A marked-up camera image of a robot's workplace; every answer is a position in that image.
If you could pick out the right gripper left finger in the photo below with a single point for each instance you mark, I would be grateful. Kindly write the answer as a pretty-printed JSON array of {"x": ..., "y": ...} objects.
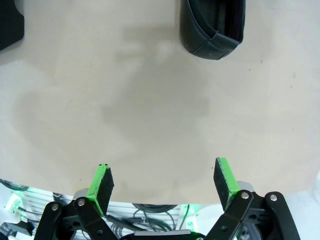
[{"x": 102, "y": 187}]

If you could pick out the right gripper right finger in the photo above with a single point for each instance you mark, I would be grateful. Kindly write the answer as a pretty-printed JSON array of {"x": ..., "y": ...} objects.
[{"x": 223, "y": 180}]

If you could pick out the small black leather shoe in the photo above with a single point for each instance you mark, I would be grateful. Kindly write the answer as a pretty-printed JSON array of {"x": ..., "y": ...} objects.
[{"x": 200, "y": 37}]

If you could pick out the black shoe stand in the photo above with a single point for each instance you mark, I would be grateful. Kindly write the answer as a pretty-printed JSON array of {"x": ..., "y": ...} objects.
[{"x": 10, "y": 22}]

